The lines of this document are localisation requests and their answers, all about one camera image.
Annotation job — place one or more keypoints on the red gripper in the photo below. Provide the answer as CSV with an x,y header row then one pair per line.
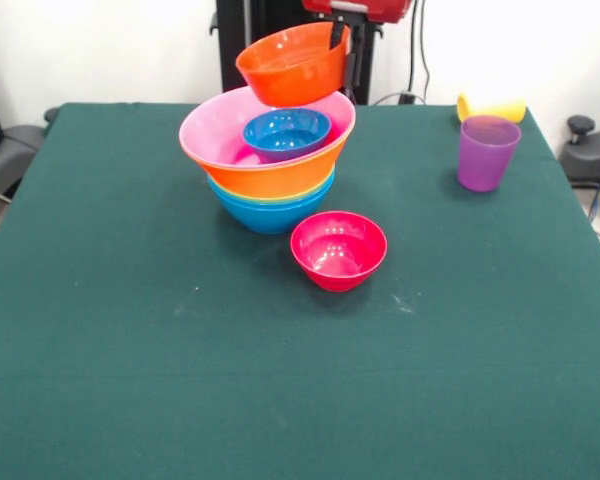
x,y
380,7

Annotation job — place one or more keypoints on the small red-orange bowl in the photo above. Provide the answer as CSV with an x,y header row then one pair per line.
x,y
290,70

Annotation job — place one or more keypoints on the small dark blue bowl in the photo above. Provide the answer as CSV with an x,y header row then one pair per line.
x,y
285,132

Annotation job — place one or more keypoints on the large orange bowl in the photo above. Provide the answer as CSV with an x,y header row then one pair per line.
x,y
275,180

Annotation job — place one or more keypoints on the large pink bowl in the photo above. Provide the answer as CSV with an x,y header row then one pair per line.
x,y
215,135

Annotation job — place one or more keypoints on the yellow cup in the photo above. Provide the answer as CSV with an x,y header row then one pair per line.
x,y
500,109

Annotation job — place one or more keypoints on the small crimson bowl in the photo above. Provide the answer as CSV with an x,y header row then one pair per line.
x,y
339,250

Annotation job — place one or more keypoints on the purple cup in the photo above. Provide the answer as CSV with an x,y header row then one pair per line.
x,y
485,155

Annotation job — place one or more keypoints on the grey base with black knob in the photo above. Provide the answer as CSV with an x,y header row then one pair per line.
x,y
10,145
587,155

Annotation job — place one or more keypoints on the dark green table cloth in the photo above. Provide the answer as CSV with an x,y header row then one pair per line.
x,y
300,375

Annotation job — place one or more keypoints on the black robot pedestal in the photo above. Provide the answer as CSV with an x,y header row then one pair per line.
x,y
270,20

